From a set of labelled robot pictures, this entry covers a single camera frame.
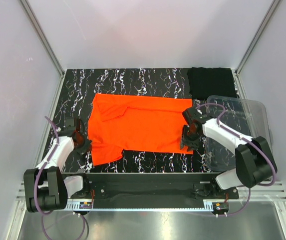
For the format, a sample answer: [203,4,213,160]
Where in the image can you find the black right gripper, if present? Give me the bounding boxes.
[179,124,201,152]

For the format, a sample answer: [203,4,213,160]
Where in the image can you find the orange t shirt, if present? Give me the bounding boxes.
[88,93,193,166]

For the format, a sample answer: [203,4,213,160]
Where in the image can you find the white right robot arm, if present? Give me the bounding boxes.
[180,105,278,198]

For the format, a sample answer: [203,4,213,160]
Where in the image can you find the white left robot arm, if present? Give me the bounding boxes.
[23,117,91,215]

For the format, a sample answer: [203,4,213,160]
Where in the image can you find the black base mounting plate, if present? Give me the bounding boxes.
[61,172,239,209]

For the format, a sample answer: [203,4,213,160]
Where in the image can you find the left orange connector block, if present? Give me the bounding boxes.
[79,201,92,209]

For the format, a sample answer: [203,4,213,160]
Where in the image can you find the orange connector block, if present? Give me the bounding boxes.
[215,202,229,210]
[79,201,92,209]

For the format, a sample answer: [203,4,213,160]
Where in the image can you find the folded black t shirt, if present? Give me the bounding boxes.
[187,67,238,100]

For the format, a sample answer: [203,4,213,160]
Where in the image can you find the right orange connector block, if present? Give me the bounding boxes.
[215,202,229,210]

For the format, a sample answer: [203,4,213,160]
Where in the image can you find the clear plastic bin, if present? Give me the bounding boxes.
[204,95,272,172]

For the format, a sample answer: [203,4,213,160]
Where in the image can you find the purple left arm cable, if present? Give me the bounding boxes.
[32,115,89,240]

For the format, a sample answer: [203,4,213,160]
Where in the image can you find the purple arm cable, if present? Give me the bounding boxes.
[32,115,89,240]
[195,102,278,217]

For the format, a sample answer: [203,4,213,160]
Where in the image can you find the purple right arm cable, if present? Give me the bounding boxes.
[195,102,278,217]

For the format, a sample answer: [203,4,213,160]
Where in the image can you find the slotted cable duct rail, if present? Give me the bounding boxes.
[63,200,213,212]

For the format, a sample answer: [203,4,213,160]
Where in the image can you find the left aluminium frame post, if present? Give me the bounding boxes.
[18,0,65,77]

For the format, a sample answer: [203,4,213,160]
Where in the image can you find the aluminium frame post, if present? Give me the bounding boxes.
[18,0,65,77]
[235,0,282,76]

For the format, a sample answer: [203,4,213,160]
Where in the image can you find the right aluminium frame post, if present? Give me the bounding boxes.
[235,0,282,76]

